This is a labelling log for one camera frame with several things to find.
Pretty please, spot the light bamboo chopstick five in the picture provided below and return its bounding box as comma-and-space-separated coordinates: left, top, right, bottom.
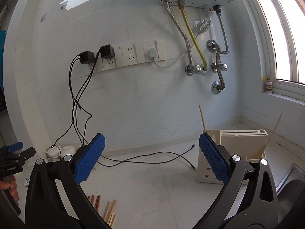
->
255, 111, 283, 159

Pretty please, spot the light bamboo chopstick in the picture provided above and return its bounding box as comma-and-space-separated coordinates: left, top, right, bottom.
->
198, 104, 207, 132

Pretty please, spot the dark brown chopstick four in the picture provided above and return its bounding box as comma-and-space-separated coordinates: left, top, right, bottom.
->
95, 195, 101, 212

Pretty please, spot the light bamboo chopstick three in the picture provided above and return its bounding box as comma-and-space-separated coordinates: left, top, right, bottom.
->
106, 200, 117, 224

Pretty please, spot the dark brown chopstick two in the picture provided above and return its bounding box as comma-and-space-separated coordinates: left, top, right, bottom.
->
91, 195, 95, 204

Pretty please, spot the light bamboo chopstick two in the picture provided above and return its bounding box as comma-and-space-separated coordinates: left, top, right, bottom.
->
103, 201, 112, 221

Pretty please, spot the left hand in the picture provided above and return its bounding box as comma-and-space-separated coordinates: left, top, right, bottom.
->
0, 175, 20, 202

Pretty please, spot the small white button device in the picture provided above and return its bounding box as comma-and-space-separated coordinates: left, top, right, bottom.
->
24, 178, 31, 187

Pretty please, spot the cream utensil holder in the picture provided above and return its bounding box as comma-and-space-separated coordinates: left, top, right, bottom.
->
196, 129, 268, 184

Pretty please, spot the steel sink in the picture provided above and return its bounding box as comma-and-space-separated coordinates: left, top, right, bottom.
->
276, 163, 304, 222

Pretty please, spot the small bottle on sill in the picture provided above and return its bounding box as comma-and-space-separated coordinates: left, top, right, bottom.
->
263, 77, 273, 94

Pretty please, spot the black power adapter left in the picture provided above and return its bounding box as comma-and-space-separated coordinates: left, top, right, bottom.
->
79, 50, 95, 65

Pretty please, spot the black power adapter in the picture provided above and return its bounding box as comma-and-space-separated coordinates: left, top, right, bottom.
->
99, 44, 115, 60
79, 50, 95, 65

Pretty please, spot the chrome water valve right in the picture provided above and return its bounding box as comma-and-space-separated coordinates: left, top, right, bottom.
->
211, 62, 228, 73

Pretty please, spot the chrome water valve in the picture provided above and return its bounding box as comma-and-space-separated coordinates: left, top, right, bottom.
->
211, 62, 228, 73
185, 64, 202, 76

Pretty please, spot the chrome water valve left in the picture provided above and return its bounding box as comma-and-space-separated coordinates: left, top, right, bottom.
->
185, 64, 202, 76

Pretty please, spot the black power adapter right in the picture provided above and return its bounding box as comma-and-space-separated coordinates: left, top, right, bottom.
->
99, 44, 115, 60

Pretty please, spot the white socket strip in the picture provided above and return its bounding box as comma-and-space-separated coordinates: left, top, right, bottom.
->
93, 39, 162, 73

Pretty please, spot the wire dish rack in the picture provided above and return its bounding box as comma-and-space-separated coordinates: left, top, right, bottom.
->
45, 145, 76, 162

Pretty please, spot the black cable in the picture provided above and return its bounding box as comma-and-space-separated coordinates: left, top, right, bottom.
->
51, 53, 96, 153
71, 52, 197, 170

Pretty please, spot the window frame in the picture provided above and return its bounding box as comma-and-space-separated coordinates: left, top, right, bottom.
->
247, 0, 304, 101

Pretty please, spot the lower steel flexible hose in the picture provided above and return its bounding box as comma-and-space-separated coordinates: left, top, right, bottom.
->
210, 42, 226, 90

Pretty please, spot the steel flexible hose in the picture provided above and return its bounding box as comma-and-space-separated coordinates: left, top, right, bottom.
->
210, 42, 226, 90
212, 4, 230, 55
164, 0, 195, 67

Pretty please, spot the white plug with cord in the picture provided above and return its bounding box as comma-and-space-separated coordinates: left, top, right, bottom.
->
149, 10, 212, 68

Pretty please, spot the right steel flexible hose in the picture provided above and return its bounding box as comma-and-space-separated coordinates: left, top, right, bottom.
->
212, 4, 230, 55

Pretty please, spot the yellow gas hose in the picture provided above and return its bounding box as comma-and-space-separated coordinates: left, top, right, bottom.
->
176, 0, 207, 71

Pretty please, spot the left steel flexible hose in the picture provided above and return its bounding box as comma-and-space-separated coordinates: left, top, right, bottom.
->
164, 0, 195, 67

